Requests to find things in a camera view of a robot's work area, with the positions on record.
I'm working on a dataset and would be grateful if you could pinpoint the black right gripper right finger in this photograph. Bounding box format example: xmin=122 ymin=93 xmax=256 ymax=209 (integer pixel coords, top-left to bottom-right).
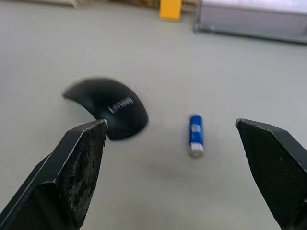
xmin=235 ymin=118 xmax=307 ymax=230

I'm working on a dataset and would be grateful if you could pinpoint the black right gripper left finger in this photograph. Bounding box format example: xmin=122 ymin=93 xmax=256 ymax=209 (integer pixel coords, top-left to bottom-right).
xmin=0 ymin=119 xmax=108 ymax=230

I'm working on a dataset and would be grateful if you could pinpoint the blue AA battery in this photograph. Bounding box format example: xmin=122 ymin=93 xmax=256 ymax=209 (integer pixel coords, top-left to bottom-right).
xmin=188 ymin=114 xmax=205 ymax=158

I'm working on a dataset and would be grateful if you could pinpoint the black mouse cover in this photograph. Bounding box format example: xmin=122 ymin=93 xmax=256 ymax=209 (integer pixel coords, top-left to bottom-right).
xmin=62 ymin=77 xmax=149 ymax=141

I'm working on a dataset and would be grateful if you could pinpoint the yellow block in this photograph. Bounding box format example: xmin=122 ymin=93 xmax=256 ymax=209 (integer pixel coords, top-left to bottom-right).
xmin=160 ymin=0 xmax=181 ymax=21

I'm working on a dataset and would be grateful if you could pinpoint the grey metal frame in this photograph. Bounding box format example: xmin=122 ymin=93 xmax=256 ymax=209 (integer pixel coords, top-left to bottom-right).
xmin=193 ymin=0 xmax=307 ymax=45

